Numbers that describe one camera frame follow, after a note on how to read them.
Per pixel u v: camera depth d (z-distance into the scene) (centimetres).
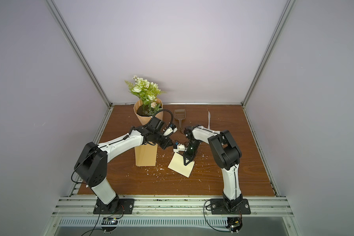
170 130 79
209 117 111
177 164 87
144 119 93
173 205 74
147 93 87
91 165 46
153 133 70
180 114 114
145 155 92
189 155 81
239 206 67
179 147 85
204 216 70
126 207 73
